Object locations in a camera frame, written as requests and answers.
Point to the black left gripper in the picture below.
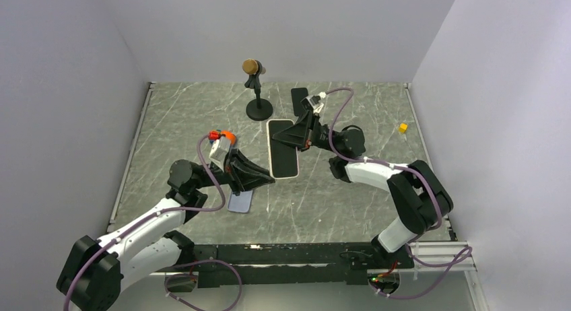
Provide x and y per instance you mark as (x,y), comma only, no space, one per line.
(244,174)

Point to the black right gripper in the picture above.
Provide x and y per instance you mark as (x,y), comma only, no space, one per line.
(297,135)

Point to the phone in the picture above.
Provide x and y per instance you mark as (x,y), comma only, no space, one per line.
(297,95)
(283,160)

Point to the lavender phone case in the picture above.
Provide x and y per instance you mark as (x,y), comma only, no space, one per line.
(240,202)

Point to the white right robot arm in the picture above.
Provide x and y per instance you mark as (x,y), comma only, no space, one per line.
(419,197)

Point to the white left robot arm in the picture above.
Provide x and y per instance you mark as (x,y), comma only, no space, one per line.
(98,270)

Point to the black microphone stand with cork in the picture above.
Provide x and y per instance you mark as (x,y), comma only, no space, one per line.
(258,109)

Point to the colourful toy car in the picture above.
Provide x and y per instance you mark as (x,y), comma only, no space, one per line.
(215,135)

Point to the small yellow cube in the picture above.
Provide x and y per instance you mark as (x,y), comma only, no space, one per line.
(402,128)

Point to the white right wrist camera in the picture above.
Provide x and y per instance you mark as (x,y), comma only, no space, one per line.
(314,103)

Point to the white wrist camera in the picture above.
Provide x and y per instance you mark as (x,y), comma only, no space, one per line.
(314,103)
(219,151)

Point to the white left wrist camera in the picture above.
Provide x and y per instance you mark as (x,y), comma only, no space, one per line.
(219,151)

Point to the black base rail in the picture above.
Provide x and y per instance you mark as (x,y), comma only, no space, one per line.
(351,263)

